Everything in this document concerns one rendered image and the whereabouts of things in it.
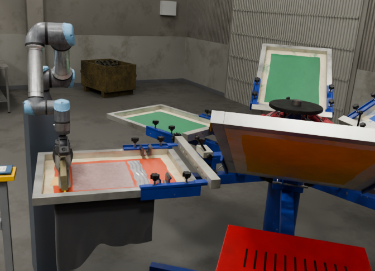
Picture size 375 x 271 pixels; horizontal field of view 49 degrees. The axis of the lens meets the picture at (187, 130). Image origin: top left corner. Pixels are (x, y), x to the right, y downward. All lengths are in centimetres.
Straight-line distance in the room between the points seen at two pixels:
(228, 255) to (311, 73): 240
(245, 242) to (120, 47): 834
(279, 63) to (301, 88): 34
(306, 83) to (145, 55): 674
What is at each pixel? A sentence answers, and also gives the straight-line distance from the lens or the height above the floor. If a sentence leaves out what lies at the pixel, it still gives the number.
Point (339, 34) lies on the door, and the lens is 664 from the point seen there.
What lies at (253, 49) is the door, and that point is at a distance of 804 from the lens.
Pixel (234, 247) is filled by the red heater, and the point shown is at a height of 110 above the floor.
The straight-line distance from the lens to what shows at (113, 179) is 216.
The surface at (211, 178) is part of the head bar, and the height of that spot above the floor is 104.
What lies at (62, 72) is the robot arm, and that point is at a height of 142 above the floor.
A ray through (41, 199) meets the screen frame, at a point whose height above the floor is 98.
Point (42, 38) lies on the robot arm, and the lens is 226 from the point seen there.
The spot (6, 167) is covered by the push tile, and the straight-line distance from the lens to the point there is 234.
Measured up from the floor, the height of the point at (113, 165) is 95.
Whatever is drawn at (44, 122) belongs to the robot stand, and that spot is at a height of 110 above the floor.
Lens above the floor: 184
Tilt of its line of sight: 17 degrees down
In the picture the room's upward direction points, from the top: 4 degrees clockwise
